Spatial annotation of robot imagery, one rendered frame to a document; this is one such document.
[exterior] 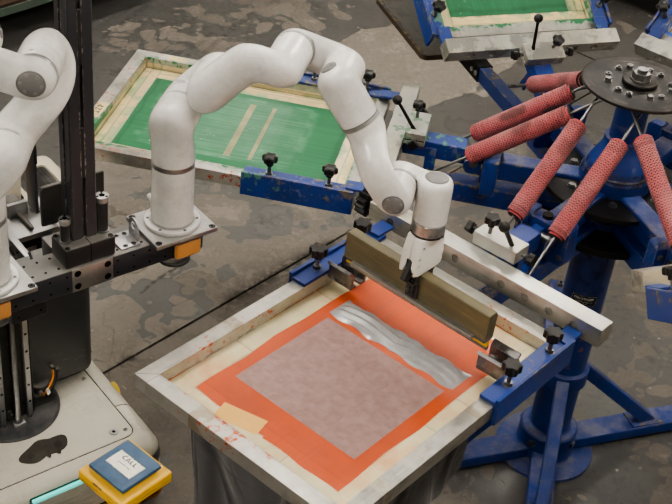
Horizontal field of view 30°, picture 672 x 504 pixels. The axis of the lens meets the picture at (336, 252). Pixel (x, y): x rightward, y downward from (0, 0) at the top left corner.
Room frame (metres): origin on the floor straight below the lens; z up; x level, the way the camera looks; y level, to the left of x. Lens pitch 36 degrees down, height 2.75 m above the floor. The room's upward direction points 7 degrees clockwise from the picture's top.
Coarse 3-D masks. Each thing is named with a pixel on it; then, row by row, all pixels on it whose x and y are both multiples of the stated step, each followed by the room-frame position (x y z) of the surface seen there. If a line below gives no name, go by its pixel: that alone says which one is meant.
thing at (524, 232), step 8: (520, 224) 2.59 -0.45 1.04; (512, 232) 2.55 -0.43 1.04; (520, 232) 2.56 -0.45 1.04; (528, 232) 2.56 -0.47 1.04; (536, 232) 2.56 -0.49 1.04; (528, 240) 2.52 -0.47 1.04; (536, 240) 2.55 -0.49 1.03; (536, 248) 2.56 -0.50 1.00; (496, 256) 2.44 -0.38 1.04; (512, 264) 2.47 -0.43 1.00
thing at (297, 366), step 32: (384, 288) 2.38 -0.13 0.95; (320, 320) 2.23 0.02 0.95; (384, 320) 2.26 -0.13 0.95; (416, 320) 2.27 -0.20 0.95; (256, 352) 2.09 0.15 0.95; (288, 352) 2.10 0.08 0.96; (320, 352) 2.12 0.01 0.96; (352, 352) 2.13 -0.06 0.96; (384, 352) 2.14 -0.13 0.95; (224, 384) 1.98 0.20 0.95; (256, 384) 1.99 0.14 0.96; (288, 384) 2.00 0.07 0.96; (320, 384) 2.01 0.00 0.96; (288, 416) 1.90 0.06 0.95
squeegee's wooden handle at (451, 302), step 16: (352, 240) 2.32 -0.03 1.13; (368, 240) 2.30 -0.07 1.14; (352, 256) 2.31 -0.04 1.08; (368, 256) 2.29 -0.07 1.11; (384, 256) 2.26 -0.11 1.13; (400, 256) 2.26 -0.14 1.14; (384, 272) 2.26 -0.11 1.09; (400, 272) 2.23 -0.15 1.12; (400, 288) 2.22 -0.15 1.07; (432, 288) 2.17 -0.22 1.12; (448, 288) 2.16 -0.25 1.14; (432, 304) 2.17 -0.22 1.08; (448, 304) 2.15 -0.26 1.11; (464, 304) 2.12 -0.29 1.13; (480, 304) 2.12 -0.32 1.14; (464, 320) 2.12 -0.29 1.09; (480, 320) 2.09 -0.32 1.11; (496, 320) 2.10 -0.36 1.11; (480, 336) 2.09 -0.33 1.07
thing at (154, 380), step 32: (288, 288) 2.29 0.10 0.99; (320, 288) 2.35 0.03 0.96; (256, 320) 2.17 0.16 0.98; (512, 320) 2.27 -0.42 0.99; (192, 352) 2.03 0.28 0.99; (160, 384) 1.91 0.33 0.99; (192, 416) 1.83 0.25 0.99; (480, 416) 1.93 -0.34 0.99; (224, 448) 1.77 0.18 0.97; (256, 448) 1.76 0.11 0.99; (416, 448) 1.81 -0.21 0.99; (448, 448) 1.84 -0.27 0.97; (288, 480) 1.69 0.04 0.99; (384, 480) 1.72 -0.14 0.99
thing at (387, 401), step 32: (448, 352) 2.17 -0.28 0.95; (352, 384) 2.02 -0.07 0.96; (384, 384) 2.03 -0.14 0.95; (416, 384) 2.05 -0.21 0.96; (320, 416) 1.91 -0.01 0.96; (352, 416) 1.92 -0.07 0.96; (384, 416) 1.93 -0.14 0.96; (416, 416) 1.94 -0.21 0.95; (288, 448) 1.81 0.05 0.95; (320, 448) 1.82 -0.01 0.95; (352, 448) 1.83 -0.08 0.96; (384, 448) 1.84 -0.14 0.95; (352, 480) 1.74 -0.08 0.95
